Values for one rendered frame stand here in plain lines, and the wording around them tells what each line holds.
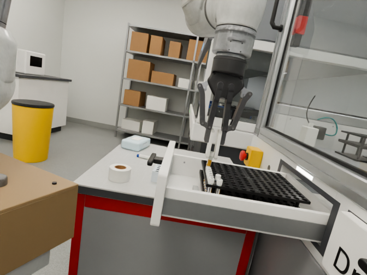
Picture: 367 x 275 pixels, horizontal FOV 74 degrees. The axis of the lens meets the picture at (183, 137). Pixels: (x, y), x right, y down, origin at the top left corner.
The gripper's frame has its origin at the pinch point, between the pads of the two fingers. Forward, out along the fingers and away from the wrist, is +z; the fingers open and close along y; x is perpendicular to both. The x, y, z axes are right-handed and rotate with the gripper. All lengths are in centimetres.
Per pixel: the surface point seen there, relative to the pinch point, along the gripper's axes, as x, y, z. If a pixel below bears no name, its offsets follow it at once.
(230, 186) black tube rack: -9.1, 3.9, 6.6
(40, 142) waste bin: 200, -159, 72
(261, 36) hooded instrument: 78, 25, -45
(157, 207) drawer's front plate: -15.9, -10.3, 10.6
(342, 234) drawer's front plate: -21.0, 20.8, 7.2
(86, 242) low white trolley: 10, -32, 40
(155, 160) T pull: -2.7, -13.0, 5.7
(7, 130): 254, -234, 81
